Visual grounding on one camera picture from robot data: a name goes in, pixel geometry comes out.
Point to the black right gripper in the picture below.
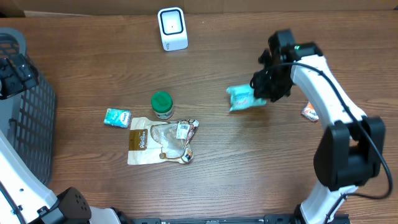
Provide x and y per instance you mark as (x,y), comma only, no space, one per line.
(263,93)

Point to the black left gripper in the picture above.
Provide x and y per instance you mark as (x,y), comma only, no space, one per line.
(17,84)

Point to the teal wet wipes pack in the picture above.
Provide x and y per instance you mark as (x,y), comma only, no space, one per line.
(242,97)

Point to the orange tissue pack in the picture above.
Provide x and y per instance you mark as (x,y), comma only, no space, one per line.
(310,113)

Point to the teal tissue pack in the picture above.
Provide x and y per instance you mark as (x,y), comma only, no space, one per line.
(117,118)

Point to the green lid jar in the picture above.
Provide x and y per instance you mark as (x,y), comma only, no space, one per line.
(162,105)

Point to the beige snack pouch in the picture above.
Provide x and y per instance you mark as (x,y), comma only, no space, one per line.
(152,142)

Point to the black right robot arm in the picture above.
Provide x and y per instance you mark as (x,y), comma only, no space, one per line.
(348,161)

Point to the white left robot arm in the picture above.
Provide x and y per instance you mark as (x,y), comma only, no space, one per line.
(24,199)

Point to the white barcode scanner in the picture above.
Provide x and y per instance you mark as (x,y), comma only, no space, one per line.
(172,28)

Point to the dark grey mesh basket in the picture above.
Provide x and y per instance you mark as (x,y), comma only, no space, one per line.
(28,118)

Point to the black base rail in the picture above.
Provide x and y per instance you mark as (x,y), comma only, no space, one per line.
(211,221)

